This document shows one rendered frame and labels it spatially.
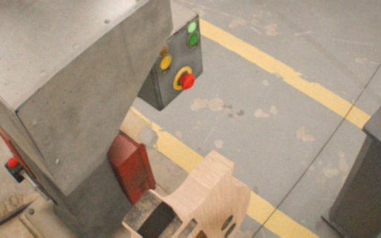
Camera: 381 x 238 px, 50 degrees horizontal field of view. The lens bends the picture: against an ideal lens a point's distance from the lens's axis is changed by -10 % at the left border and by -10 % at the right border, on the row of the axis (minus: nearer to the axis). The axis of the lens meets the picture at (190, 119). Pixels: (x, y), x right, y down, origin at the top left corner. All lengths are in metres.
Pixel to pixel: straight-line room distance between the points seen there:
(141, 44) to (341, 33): 2.31
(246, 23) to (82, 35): 2.28
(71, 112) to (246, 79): 1.98
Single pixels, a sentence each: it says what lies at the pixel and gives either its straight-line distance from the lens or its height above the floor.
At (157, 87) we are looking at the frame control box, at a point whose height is 1.01.
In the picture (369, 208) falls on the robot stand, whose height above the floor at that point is 0.32.
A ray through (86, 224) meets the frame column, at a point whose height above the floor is 0.45.
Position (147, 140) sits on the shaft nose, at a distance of 0.61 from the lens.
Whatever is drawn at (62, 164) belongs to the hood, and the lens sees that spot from 0.41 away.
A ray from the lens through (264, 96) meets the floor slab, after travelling 2.25.
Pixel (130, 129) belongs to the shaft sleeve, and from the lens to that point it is 0.62.
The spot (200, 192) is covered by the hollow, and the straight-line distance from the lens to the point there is 0.68.
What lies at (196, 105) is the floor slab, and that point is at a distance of 2.21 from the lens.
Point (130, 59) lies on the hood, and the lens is 0.40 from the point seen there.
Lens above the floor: 1.76
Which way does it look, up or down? 54 degrees down
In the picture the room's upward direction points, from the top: 7 degrees counter-clockwise
